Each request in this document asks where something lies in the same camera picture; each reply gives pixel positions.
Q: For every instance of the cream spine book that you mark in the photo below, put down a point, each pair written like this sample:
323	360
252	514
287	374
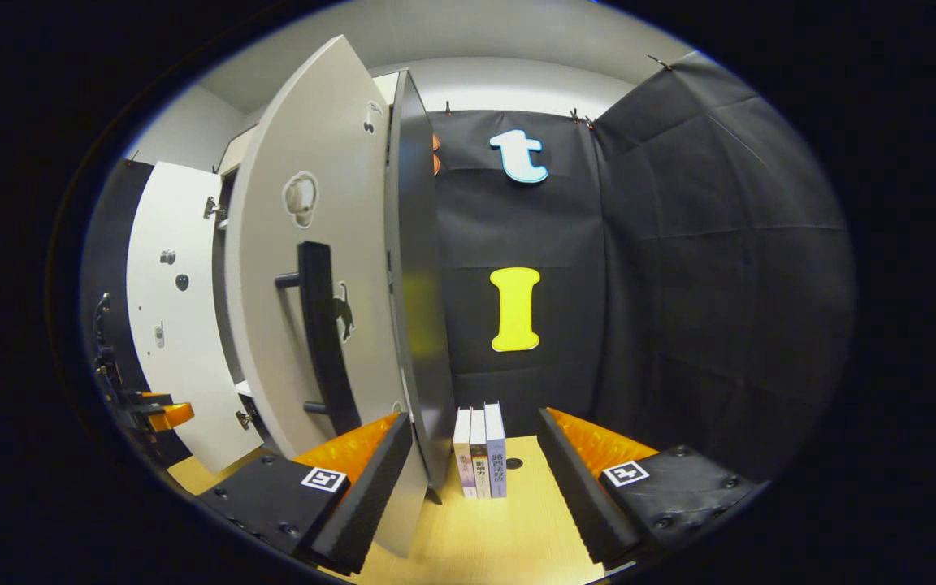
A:
480	463

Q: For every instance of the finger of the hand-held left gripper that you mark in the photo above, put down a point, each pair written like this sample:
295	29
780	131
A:
169	414

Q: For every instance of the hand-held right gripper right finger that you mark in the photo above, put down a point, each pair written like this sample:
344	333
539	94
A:
578	496

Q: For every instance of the white cat sticker cabinet door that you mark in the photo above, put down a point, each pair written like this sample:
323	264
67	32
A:
273	325

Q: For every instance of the white shoe cabinet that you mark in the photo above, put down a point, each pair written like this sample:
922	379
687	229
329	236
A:
423	284

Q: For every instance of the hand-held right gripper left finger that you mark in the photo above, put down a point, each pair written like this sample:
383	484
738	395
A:
362	496

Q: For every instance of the black backdrop cloth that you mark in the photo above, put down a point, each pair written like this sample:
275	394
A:
679	284

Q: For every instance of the white phone sticker cabinet door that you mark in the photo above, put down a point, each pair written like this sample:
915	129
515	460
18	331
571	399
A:
184	349

